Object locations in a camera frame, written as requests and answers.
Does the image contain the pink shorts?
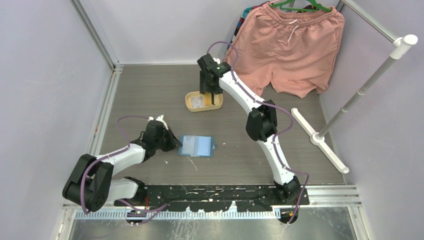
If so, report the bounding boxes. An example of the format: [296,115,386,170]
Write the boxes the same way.
[234,4,345,98]

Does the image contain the blue card holder wallet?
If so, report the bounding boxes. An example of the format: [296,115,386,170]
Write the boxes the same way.
[178,135,216,158]

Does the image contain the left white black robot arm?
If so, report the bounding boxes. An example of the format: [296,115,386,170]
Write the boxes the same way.
[62,118,183,214]

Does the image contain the beige oval tray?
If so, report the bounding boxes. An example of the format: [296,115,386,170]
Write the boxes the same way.
[185,91,223,113]

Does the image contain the gold striped credit card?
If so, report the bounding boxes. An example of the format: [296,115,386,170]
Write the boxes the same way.
[203,93,216,107]

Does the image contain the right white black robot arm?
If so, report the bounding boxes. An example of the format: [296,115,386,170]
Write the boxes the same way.
[197,53,302,206]

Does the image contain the colourful patterned garment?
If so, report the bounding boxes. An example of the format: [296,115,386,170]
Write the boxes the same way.
[223,1,273,72]

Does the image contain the aluminium frame rail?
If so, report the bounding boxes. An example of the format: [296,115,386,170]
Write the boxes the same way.
[62,62,124,201]

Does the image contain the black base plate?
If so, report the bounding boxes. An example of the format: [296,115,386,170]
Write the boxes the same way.
[125,185,299,213]

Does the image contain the white credit card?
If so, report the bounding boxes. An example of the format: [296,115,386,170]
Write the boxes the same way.
[190,95,204,109]

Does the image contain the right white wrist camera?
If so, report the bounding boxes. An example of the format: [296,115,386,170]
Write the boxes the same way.
[213,57,221,65]

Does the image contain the green clothes hanger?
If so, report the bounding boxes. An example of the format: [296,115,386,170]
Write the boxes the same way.
[270,0,332,13]

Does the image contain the grey white clothes rack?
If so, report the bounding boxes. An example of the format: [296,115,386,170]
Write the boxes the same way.
[290,34,419,174]

